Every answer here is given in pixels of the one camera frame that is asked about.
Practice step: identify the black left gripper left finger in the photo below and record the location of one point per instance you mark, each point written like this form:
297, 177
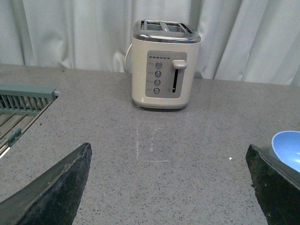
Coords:
52, 198

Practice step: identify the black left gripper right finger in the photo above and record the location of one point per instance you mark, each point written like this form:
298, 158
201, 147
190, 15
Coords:
277, 186

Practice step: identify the blue bowl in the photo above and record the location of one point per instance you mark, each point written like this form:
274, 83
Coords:
285, 146

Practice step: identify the green dish rack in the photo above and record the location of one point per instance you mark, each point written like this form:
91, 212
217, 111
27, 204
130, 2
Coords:
20, 107

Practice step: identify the white curtain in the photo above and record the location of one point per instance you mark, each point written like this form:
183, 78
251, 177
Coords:
241, 40

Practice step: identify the cream two-slot toaster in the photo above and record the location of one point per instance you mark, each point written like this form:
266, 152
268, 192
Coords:
164, 57

